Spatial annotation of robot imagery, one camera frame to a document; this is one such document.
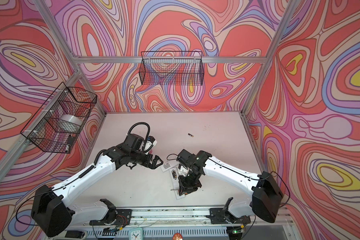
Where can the black white device on rail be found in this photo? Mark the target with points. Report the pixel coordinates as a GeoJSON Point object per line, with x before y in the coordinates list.
{"type": "Point", "coordinates": [75, 234]}

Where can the small white clock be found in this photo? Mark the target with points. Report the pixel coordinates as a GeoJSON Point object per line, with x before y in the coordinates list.
{"type": "Point", "coordinates": [136, 234]}

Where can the black wire basket on left wall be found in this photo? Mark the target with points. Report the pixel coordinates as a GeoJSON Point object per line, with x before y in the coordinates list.
{"type": "Point", "coordinates": [56, 127]}

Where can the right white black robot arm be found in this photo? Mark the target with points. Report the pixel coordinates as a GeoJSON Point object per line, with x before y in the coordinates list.
{"type": "Point", "coordinates": [262, 194]}

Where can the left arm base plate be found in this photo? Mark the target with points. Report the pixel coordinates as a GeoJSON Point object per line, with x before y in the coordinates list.
{"type": "Point", "coordinates": [118, 218]}

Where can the white tape roll in basket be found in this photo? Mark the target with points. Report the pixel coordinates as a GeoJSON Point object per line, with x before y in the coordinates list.
{"type": "Point", "coordinates": [69, 124]}

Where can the black wire basket on wall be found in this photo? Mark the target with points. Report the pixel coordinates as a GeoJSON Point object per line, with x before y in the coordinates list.
{"type": "Point", "coordinates": [56, 127]}
{"type": "Point", "coordinates": [172, 68]}

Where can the black wire basket on back wall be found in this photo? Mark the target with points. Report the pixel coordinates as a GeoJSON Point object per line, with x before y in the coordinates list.
{"type": "Point", "coordinates": [172, 68]}

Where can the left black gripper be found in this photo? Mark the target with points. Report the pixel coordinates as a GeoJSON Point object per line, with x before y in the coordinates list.
{"type": "Point", "coordinates": [153, 165]}

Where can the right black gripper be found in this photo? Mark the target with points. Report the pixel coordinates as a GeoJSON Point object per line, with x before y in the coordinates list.
{"type": "Point", "coordinates": [186, 187]}

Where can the red round button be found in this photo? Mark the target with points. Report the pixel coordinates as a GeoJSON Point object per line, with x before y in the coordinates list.
{"type": "Point", "coordinates": [177, 236]}

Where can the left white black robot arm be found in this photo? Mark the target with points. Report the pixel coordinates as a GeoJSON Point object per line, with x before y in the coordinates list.
{"type": "Point", "coordinates": [54, 208]}

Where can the battery pair in remote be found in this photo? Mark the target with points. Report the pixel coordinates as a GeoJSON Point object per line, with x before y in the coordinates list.
{"type": "Point", "coordinates": [174, 174]}

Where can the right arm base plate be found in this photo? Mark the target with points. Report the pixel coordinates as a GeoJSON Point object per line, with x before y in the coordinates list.
{"type": "Point", "coordinates": [221, 216]}

